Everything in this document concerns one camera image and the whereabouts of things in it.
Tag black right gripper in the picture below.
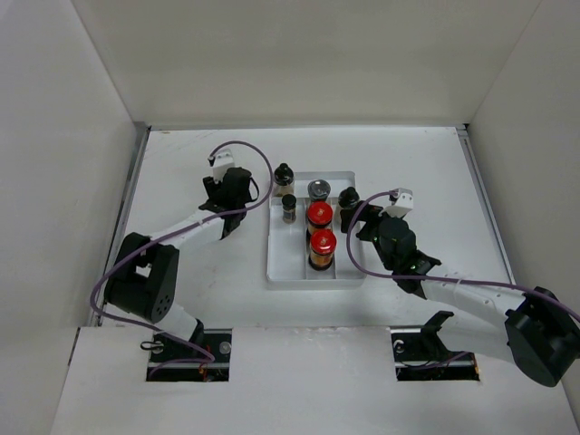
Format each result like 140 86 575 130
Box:
340 200 404 271

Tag white salt knob-top bottle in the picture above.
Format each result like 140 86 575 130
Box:
334 186 360 224

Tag red-lid sauce jar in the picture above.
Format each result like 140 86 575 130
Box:
308 229 337 271
306 201 333 236

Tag knob-top spice grinder bottle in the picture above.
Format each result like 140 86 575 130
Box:
273 163 295 198

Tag small black-cap spice bottle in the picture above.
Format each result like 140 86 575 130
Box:
282 194 296 224

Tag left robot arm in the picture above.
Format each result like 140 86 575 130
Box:
103 167 256 362

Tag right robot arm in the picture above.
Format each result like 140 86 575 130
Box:
340 201 579 387

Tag white divided organizer tray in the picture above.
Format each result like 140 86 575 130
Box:
266 171 365 290

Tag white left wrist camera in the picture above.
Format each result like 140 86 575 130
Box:
208 148 235 183

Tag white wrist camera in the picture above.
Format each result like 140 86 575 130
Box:
208 148 235 183
382 188 414 218

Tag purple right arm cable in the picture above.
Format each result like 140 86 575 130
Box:
345 189 580 322

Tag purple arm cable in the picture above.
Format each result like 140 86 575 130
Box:
345 189 580 322
89 140 275 377

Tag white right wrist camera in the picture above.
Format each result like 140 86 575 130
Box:
382 188 414 218

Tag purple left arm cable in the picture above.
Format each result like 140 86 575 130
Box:
89 140 275 377

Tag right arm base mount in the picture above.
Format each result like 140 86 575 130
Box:
390 311 479 382

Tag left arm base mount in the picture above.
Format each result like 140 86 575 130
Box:
140 329 233 382

